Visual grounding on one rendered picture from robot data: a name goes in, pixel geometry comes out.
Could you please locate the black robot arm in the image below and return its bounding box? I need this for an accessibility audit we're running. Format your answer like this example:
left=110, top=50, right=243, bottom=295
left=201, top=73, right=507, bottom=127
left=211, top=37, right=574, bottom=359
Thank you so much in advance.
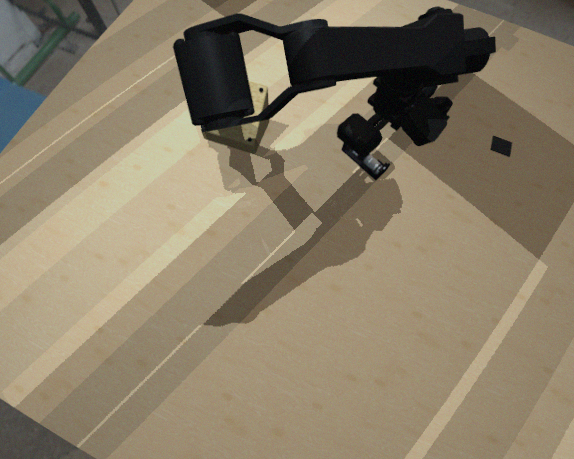
left=173, top=6, right=496, bottom=146

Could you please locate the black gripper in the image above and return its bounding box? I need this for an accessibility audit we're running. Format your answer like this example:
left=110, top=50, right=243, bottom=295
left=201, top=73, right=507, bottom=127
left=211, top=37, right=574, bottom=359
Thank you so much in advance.
left=337, top=76, right=438, bottom=156

